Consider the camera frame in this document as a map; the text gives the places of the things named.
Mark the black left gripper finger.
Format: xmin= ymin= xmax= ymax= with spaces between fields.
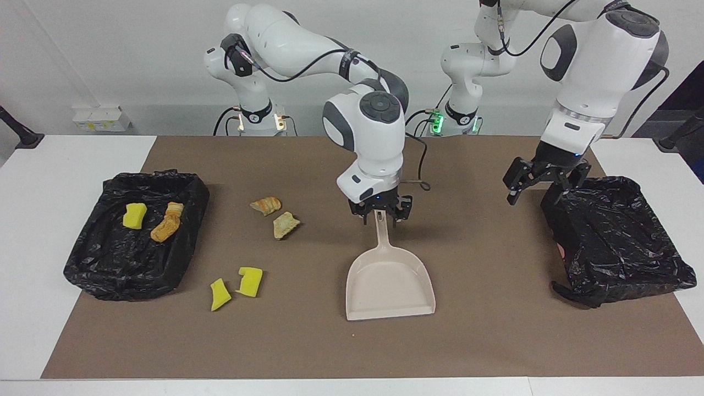
xmin=571 ymin=162 xmax=592 ymax=193
xmin=503 ymin=158 xmax=542 ymax=206

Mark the pale bread piece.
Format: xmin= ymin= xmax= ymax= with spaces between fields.
xmin=273 ymin=212 xmax=301 ymax=240

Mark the beige plastic dustpan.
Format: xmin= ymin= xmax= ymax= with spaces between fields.
xmin=345 ymin=209 xmax=436 ymax=321

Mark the striped croissant piece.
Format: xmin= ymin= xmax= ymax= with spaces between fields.
xmin=250 ymin=196 xmax=282 ymax=216

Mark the notched yellow sponge piece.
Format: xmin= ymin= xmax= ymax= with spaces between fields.
xmin=235 ymin=267 xmax=263 ymax=298

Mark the yellow sponge wedge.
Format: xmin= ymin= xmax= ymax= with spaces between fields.
xmin=210 ymin=278 xmax=233 ymax=312

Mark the brown bread roll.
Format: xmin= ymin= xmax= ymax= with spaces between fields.
xmin=150 ymin=214 xmax=181 ymax=243

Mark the yellow sponge green backing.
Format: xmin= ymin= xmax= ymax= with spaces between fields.
xmin=122 ymin=203 xmax=148 ymax=229

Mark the black bag lined bin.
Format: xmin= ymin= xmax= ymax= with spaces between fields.
xmin=540 ymin=176 xmax=697 ymax=309
xmin=63 ymin=169 xmax=211 ymax=302

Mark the black stand foot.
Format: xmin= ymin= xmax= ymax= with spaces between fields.
xmin=653 ymin=107 xmax=704 ymax=153
xmin=0 ymin=106 xmax=45 ymax=150

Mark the brown table mat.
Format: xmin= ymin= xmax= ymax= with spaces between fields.
xmin=41 ymin=136 xmax=704 ymax=380

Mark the dark cabinet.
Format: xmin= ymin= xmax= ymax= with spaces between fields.
xmin=632 ymin=59 xmax=704 ymax=182

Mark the white power strip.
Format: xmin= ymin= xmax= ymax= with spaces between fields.
xmin=72 ymin=106 xmax=131 ymax=133

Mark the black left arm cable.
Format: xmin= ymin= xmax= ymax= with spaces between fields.
xmin=495 ymin=0 xmax=670 ymax=138

